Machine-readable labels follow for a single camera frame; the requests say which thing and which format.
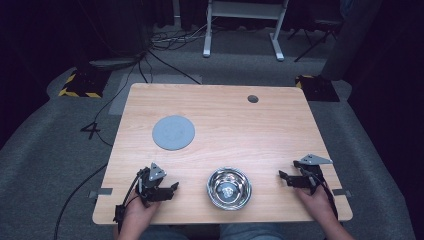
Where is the right hand-held gripper cable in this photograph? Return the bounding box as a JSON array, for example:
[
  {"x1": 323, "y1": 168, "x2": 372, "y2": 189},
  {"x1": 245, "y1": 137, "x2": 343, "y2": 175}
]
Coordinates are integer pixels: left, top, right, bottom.
[{"x1": 313, "y1": 173, "x2": 339, "y2": 222}]

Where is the hand-held gripper cable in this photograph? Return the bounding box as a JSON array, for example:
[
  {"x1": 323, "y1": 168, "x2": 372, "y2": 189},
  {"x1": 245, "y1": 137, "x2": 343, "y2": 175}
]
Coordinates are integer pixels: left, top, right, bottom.
[
  {"x1": 112, "y1": 168, "x2": 148, "y2": 233},
  {"x1": 313, "y1": 173, "x2": 339, "y2": 222}
]

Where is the person's left hand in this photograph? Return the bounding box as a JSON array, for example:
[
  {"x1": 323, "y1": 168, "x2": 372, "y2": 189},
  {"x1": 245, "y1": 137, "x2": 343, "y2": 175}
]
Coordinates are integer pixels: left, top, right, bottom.
[{"x1": 123, "y1": 190, "x2": 162, "y2": 229}]

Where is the stainless steel bowl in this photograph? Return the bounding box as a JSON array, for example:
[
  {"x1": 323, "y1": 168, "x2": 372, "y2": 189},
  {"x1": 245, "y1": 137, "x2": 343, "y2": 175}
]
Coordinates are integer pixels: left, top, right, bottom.
[{"x1": 206, "y1": 167, "x2": 253, "y2": 211}]

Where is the black yellow striped floor plate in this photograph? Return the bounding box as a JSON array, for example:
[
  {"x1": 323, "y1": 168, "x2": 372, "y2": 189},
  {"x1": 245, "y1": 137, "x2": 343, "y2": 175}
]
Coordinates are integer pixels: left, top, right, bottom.
[
  {"x1": 294, "y1": 74, "x2": 341, "y2": 103},
  {"x1": 58, "y1": 68, "x2": 111, "y2": 99}
]

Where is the black floor cable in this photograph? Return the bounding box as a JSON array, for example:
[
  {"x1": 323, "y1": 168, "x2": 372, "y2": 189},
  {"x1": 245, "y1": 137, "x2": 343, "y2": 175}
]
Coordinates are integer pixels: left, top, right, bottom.
[{"x1": 53, "y1": 162, "x2": 109, "y2": 240}]

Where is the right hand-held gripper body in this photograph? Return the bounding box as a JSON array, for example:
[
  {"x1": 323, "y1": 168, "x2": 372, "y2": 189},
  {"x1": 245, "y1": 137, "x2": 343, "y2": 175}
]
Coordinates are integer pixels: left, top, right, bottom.
[{"x1": 294, "y1": 153, "x2": 334, "y2": 196}]

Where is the grey round plate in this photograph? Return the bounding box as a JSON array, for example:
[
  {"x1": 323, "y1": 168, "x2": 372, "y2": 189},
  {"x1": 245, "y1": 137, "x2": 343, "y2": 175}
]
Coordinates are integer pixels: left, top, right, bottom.
[{"x1": 151, "y1": 114, "x2": 196, "y2": 152}]

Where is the white desk frame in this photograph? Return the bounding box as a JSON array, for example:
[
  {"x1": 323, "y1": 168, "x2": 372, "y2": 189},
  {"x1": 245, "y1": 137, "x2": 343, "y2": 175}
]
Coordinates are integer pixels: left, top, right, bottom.
[{"x1": 202, "y1": 0, "x2": 290, "y2": 62}]

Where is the black tripod stand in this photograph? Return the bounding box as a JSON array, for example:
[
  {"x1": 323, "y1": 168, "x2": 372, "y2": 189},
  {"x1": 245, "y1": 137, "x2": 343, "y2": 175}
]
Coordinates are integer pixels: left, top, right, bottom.
[{"x1": 287, "y1": 18, "x2": 344, "y2": 64}]

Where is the left hand-held gripper cable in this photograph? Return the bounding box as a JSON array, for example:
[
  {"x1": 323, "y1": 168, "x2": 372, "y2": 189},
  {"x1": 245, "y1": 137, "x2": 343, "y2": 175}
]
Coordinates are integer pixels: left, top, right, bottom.
[{"x1": 112, "y1": 168, "x2": 148, "y2": 233}]

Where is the person's right hand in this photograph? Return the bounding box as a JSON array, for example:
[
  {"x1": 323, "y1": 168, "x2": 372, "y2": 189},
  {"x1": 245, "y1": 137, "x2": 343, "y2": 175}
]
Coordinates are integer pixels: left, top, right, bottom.
[{"x1": 295, "y1": 184, "x2": 336, "y2": 225}]

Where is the bundle of floor cables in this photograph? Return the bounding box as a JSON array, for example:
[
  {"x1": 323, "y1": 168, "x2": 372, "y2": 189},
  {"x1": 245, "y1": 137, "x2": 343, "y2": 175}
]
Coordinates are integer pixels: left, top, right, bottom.
[{"x1": 148, "y1": 19, "x2": 209, "y2": 53}]

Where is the grey stand base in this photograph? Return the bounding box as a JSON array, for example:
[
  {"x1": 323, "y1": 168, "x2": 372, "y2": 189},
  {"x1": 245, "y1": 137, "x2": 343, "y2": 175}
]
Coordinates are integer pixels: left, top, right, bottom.
[{"x1": 88, "y1": 57, "x2": 145, "y2": 72}]

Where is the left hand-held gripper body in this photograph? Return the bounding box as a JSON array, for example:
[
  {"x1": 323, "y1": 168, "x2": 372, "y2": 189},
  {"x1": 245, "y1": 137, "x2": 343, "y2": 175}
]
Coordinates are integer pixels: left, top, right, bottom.
[{"x1": 135, "y1": 162, "x2": 168, "y2": 205}]

